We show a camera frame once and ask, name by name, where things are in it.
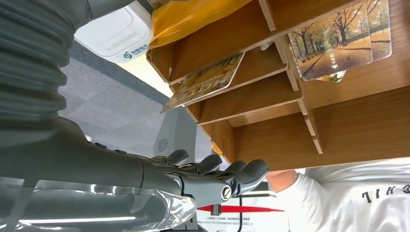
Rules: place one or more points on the tree picture room key card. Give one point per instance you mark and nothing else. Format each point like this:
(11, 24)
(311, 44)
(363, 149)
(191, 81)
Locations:
(333, 76)
(381, 28)
(333, 44)

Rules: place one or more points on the white notice board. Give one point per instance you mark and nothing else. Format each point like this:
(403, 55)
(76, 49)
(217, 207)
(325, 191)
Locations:
(266, 221)

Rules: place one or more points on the red barrier belt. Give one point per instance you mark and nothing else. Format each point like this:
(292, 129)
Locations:
(256, 209)

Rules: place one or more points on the person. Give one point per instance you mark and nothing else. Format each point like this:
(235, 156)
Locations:
(352, 198)

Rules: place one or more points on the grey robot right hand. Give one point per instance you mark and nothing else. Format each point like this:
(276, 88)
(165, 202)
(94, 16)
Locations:
(80, 163)

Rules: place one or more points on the grey white card reader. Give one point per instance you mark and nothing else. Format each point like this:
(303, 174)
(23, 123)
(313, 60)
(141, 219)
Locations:
(112, 35)

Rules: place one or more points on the grey kiosk stand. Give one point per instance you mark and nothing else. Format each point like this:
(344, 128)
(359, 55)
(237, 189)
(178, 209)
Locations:
(176, 134)

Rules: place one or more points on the wooden divided organizer box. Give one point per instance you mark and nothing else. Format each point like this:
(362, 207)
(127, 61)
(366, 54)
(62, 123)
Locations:
(352, 128)

